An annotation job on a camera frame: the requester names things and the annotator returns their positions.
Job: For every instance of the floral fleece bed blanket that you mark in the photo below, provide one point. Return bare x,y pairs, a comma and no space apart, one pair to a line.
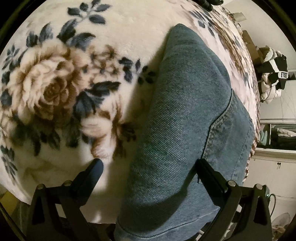
76,82

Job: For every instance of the dark green garment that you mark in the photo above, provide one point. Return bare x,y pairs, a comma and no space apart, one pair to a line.
208,4

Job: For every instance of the black and white jacket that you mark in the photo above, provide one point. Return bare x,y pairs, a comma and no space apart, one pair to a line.
273,73

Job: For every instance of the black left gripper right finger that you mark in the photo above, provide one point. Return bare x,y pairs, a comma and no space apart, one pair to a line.
244,206

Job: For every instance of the white wardrobe cabinet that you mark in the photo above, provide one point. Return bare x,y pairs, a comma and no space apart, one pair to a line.
273,165

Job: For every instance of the blue denim pants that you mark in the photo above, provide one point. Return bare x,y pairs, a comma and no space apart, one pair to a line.
194,115

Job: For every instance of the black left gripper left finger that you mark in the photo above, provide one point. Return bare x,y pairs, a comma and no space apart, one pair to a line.
55,211

